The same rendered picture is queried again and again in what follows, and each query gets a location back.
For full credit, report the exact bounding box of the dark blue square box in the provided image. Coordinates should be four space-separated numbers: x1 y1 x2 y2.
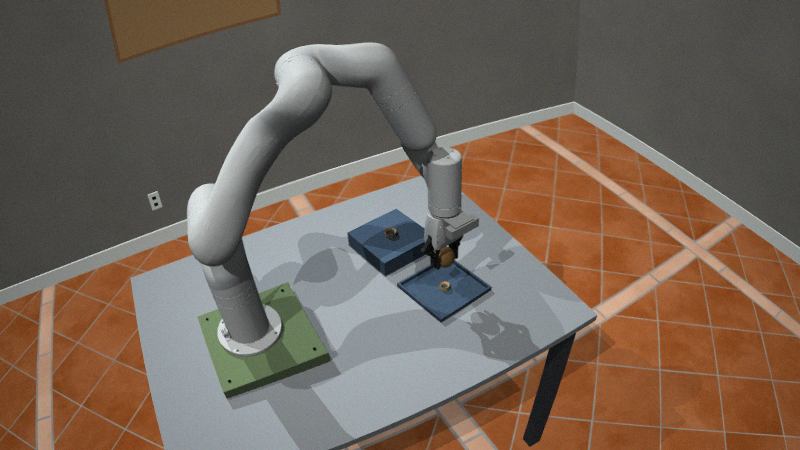
348 209 425 276

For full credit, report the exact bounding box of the blue square tray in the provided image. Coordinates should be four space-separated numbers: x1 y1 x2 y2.
398 261 491 322

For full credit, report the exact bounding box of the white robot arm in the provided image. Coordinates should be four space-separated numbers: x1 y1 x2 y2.
187 43 479 356

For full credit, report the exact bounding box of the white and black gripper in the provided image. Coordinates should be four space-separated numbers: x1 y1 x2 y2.
421 212 463 269

